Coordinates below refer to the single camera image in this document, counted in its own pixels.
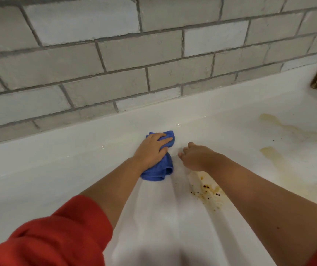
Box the person's right hand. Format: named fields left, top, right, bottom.
left=178, top=142, right=225, bottom=173

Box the person's left hand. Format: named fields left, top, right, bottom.
left=133, top=132, right=173, bottom=173

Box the blue cloth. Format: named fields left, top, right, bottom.
left=140, top=130, right=175, bottom=182

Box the person's right forearm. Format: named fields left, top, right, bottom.
left=207, top=155, right=317, bottom=266

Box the person's left forearm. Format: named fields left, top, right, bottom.
left=80, top=157, right=145, bottom=229

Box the white countertop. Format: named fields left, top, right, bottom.
left=0, top=62, right=317, bottom=266

